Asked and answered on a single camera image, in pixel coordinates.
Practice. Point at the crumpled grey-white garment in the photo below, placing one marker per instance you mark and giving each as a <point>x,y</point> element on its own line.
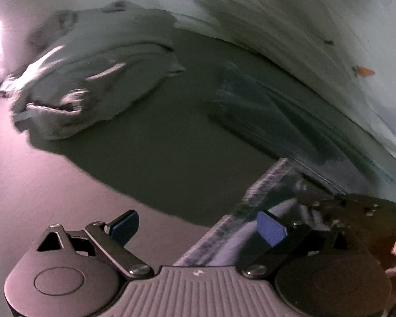
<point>90,65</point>

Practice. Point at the white patterned bed sheet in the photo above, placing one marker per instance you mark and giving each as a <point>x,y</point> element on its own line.
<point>345,50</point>

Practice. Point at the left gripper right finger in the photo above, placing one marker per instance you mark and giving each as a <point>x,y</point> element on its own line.
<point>288,243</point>

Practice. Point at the blue denim jeans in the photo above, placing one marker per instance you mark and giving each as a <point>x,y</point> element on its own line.
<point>317,149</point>

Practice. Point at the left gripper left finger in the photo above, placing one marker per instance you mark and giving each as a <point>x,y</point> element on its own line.
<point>111,238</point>

